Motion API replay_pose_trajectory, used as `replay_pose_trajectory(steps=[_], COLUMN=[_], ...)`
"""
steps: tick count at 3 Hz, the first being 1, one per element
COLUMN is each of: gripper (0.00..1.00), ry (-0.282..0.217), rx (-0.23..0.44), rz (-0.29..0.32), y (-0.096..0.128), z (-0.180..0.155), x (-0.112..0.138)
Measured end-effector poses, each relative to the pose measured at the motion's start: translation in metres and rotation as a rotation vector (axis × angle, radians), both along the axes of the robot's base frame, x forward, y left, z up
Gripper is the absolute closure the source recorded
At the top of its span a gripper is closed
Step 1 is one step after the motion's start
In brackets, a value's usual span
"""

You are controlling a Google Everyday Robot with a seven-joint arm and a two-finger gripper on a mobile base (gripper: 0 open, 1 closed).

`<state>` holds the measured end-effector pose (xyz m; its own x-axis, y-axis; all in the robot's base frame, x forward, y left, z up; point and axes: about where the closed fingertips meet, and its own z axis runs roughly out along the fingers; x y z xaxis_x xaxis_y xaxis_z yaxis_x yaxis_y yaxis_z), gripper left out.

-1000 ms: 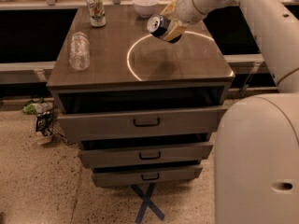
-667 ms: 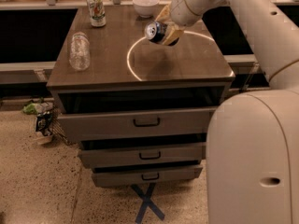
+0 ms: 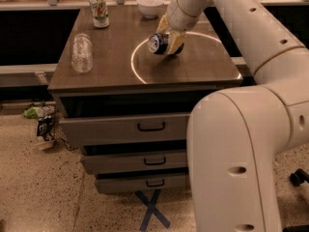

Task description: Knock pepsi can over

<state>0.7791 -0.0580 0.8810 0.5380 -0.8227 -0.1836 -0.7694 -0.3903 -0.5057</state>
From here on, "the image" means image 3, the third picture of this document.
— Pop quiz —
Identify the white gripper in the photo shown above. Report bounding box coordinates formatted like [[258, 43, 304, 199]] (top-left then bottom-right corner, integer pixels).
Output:
[[156, 0, 204, 55]]

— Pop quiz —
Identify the blue pepsi can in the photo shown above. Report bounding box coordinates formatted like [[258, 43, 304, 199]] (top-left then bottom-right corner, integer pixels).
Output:
[[147, 33, 184, 55]]

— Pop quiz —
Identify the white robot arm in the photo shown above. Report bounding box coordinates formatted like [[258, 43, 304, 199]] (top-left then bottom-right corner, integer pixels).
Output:
[[157, 0, 309, 232]]

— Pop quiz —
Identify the white green soda can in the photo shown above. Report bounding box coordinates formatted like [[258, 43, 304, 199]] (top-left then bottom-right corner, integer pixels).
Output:
[[89, 0, 109, 28]]

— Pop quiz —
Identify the white bowl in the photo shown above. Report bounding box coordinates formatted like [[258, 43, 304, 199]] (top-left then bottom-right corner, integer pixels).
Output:
[[136, 0, 164, 18]]

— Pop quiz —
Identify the grey drawer cabinet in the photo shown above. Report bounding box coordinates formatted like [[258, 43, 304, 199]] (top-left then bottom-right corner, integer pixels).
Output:
[[48, 6, 242, 180]]

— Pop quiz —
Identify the top grey drawer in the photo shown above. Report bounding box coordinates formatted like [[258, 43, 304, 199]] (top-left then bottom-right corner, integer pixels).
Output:
[[60, 113, 189, 147]]

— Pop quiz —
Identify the grey drawer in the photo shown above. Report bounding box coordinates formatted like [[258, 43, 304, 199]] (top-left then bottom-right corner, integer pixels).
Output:
[[60, 113, 189, 147], [95, 172, 189, 194], [81, 150, 187, 174]]

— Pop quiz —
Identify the middle grey drawer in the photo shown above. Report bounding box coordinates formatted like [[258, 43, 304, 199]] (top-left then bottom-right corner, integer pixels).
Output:
[[81, 150, 187, 174]]

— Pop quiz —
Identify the bottom grey drawer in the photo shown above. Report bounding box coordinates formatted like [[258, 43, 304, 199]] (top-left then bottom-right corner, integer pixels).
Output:
[[95, 172, 189, 194]]

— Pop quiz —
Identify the black snack bag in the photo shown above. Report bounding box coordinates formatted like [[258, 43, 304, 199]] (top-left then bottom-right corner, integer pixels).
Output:
[[37, 115, 54, 141]]

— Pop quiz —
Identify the black chair caster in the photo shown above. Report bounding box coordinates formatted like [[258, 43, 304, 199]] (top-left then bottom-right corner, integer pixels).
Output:
[[290, 168, 309, 187]]

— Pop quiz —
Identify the wire mesh basket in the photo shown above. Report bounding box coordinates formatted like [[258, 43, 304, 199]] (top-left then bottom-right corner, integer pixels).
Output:
[[52, 112, 74, 151]]

